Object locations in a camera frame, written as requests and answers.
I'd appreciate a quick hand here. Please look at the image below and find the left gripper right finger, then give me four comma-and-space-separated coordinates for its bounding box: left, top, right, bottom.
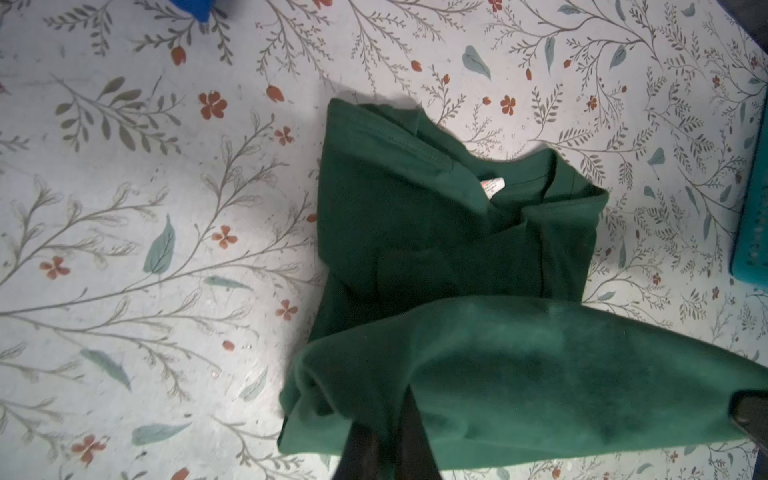
394, 388, 442, 480

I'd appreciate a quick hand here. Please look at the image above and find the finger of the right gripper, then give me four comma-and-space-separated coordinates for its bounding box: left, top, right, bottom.
729, 391, 768, 452

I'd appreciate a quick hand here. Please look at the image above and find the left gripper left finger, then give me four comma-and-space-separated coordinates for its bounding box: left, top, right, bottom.
332, 422, 380, 480

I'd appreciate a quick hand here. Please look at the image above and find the teal plastic laundry basket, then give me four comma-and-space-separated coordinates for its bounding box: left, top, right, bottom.
730, 113, 767, 289

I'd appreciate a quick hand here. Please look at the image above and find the green t-shirt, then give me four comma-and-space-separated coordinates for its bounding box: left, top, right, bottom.
278, 99, 767, 478

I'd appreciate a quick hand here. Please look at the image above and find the blue folded t-shirt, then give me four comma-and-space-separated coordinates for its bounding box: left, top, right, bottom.
170, 0, 228, 23

